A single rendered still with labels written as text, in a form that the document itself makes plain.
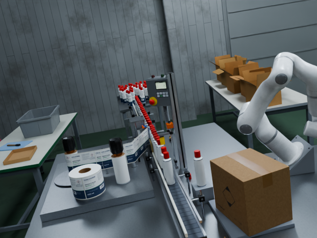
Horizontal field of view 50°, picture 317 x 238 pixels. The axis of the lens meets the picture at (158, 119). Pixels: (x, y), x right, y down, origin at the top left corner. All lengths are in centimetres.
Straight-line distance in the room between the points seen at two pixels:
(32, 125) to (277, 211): 311
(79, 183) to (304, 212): 123
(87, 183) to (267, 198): 104
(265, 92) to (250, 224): 71
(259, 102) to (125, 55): 471
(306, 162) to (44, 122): 290
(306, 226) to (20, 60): 589
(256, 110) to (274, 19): 492
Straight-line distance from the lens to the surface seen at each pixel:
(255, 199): 158
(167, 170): 204
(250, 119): 201
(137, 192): 208
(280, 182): 163
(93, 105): 665
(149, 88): 228
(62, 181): 247
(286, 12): 690
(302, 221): 179
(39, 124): 415
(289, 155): 220
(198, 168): 188
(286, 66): 183
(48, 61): 668
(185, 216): 177
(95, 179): 211
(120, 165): 216
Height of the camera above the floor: 181
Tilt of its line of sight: 15 degrees down
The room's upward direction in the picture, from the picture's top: 10 degrees counter-clockwise
